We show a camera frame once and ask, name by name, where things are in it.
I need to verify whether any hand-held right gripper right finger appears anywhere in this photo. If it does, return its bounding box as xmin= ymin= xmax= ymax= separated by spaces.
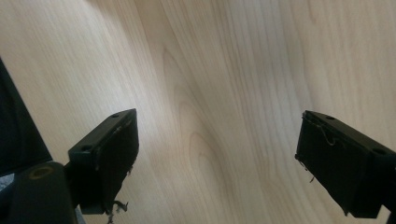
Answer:
xmin=294 ymin=109 xmax=396 ymax=219

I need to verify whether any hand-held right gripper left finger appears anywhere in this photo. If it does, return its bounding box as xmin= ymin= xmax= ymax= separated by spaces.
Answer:
xmin=67 ymin=107 xmax=140 ymax=217

